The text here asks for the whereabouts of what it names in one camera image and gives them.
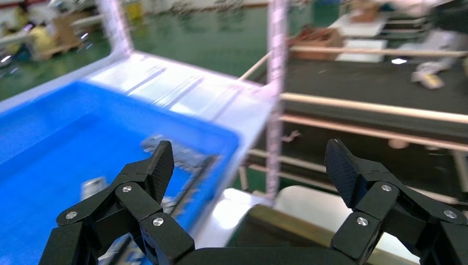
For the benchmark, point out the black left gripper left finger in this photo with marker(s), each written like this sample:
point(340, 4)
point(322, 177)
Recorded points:
point(139, 204)

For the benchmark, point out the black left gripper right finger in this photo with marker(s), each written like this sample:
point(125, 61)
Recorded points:
point(380, 204)

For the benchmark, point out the small grey metal part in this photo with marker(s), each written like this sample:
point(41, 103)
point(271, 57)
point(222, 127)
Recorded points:
point(93, 186)

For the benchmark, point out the long dark metal part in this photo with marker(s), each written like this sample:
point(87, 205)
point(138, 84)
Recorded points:
point(197, 183)

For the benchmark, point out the grey slotted metal part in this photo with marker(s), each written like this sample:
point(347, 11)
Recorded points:
point(183, 155)

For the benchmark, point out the blue plastic bin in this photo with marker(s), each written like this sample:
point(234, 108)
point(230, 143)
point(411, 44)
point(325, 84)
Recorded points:
point(55, 146)

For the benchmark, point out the white flat boards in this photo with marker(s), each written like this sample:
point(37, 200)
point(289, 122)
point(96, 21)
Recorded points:
point(360, 49)

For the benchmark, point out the brown crate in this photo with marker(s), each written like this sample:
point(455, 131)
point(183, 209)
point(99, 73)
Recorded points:
point(316, 42)

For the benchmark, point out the white perforated shelf upright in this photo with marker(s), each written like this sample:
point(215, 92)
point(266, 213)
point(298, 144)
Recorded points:
point(276, 55)
point(115, 25)

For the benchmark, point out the person in dark top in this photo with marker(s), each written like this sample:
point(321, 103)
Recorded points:
point(442, 22)

